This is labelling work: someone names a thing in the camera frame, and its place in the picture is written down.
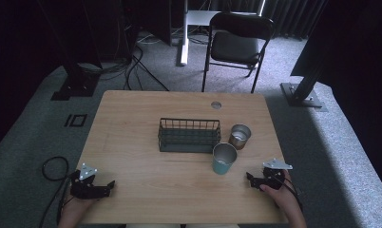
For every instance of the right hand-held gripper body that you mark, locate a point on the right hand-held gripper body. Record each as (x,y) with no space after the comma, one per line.
(274,177)

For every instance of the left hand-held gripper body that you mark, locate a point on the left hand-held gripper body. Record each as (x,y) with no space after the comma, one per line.
(84,190)

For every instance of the person's left hand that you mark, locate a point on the person's left hand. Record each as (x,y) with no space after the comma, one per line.
(73,207)

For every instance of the person's right hand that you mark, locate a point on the person's right hand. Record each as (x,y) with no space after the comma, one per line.
(285,198)

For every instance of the teal metal cup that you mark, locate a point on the teal metal cup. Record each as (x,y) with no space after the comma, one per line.
(223,167)

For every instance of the brown metal cup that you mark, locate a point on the brown metal cup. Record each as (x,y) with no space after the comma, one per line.
(238,143)

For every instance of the grey round table grommet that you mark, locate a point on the grey round table grommet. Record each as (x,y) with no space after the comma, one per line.
(216,105)

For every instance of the black metal stand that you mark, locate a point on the black metal stand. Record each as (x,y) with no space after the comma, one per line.
(301,95)
(78,85)

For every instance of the black folding chair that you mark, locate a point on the black folding chair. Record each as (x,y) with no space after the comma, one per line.
(233,47)

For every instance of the dark curtain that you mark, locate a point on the dark curtain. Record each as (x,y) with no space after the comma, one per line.
(290,19)

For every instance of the black cabinet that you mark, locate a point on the black cabinet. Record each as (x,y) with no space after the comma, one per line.
(151,19)

